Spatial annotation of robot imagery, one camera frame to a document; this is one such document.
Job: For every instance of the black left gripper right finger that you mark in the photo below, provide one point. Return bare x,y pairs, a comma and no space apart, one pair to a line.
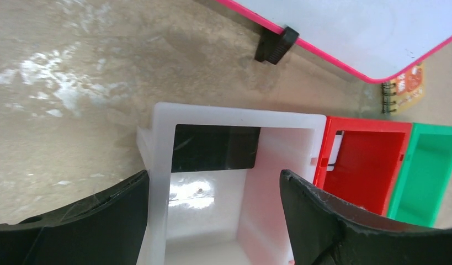
325,229

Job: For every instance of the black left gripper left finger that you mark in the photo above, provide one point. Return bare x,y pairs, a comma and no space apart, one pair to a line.
104,228

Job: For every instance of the black card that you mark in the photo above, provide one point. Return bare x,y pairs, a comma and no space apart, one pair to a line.
199,148

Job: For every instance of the silver card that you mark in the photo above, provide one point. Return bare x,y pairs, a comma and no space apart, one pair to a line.
335,150

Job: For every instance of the white plastic bin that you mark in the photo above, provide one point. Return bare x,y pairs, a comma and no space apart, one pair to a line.
230,216

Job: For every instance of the red plastic bin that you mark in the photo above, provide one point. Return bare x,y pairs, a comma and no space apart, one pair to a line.
368,163

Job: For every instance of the green plastic bin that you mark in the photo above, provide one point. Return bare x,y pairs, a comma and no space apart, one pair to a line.
424,175

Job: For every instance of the orange spiral notebook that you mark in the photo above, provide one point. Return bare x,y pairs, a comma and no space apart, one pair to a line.
402,92

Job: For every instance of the white board pink frame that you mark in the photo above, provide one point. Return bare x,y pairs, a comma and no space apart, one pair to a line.
372,40

